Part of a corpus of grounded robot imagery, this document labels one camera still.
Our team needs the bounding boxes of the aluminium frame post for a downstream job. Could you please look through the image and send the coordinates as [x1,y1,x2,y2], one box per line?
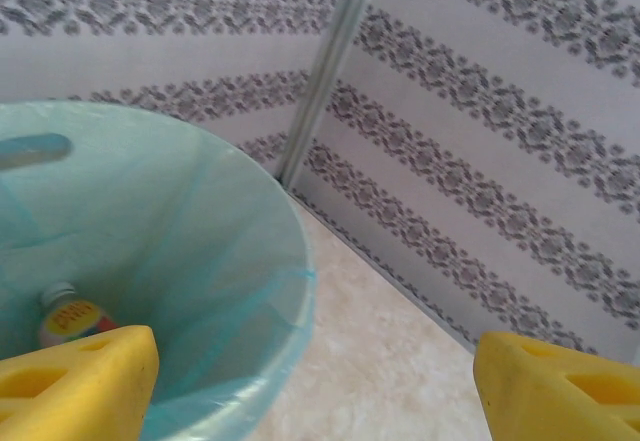
[277,0,384,190]

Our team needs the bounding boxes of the teal plastic bin liner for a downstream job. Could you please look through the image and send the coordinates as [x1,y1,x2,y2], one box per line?
[0,100,319,441]

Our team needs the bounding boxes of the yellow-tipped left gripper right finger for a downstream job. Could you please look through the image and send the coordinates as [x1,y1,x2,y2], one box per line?
[472,330,640,441]

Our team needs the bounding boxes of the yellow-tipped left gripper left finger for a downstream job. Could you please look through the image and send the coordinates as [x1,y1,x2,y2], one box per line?
[0,324,160,441]

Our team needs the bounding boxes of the small white bottle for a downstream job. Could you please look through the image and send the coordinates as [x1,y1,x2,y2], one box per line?
[37,282,121,350]

